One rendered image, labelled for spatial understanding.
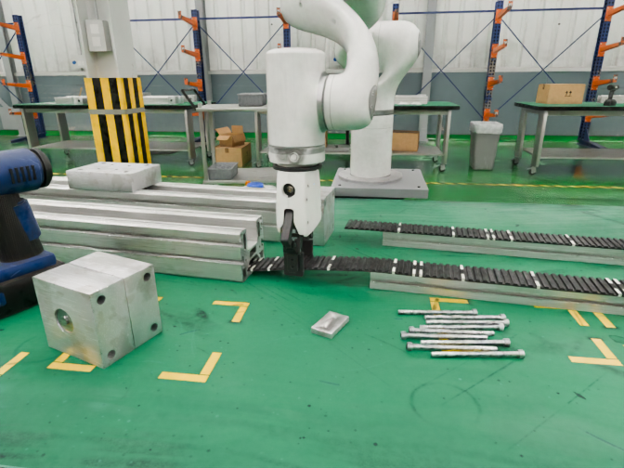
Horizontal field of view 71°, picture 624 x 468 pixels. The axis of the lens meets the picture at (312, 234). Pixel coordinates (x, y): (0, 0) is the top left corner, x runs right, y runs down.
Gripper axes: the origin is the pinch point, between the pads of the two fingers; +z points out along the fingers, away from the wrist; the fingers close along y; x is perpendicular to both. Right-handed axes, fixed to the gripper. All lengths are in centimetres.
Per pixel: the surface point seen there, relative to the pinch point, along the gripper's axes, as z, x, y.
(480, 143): 49, -82, 505
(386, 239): 2.0, -12.7, 17.6
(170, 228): -5.1, 20.0, -5.0
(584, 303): 2.0, -41.8, -1.9
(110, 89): -20, 228, 251
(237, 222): -4.5, 11.6, 2.2
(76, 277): -6.3, 19.1, -26.0
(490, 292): 2.1, -29.6, -1.4
